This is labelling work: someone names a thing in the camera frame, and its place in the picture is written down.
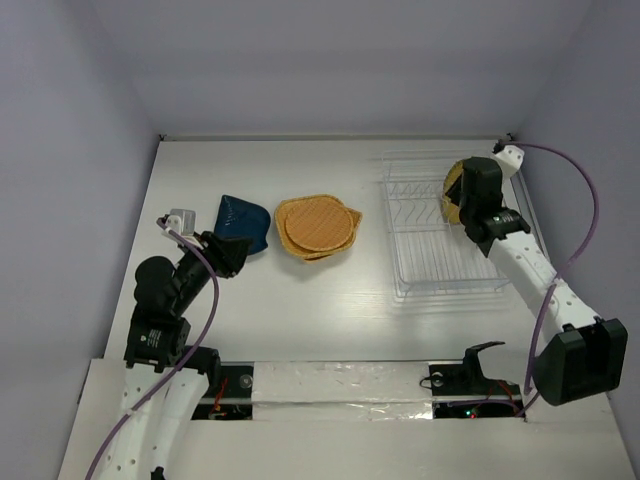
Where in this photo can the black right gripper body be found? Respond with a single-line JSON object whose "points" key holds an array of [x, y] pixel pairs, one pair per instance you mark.
{"points": [[467, 187]]}

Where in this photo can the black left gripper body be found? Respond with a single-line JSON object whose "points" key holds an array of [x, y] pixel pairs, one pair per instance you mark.
{"points": [[214, 253]]}

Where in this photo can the round green rimmed woven plate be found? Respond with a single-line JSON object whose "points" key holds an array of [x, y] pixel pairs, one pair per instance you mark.
{"points": [[453, 216]]}

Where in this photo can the dark blue leaf plate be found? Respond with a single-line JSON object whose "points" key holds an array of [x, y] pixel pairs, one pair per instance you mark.
{"points": [[238, 218]]}

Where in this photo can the rounded square woven plate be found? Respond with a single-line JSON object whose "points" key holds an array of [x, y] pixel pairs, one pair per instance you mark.
{"points": [[286, 206]]}

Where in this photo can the round woven orange plate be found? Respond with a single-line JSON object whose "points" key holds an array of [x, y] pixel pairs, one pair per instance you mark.
{"points": [[319, 224]]}

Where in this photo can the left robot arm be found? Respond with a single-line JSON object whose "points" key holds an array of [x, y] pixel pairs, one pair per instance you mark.
{"points": [[165, 376]]}

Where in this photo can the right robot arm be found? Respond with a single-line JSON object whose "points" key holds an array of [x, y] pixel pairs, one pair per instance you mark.
{"points": [[574, 352]]}

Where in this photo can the white front mounting board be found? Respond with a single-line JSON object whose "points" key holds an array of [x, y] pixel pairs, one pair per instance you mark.
{"points": [[326, 420]]}

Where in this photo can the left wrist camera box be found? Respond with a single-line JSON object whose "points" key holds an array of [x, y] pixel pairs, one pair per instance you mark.
{"points": [[182, 221]]}

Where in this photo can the white wire dish rack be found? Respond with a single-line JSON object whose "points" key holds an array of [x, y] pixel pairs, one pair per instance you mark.
{"points": [[432, 256]]}

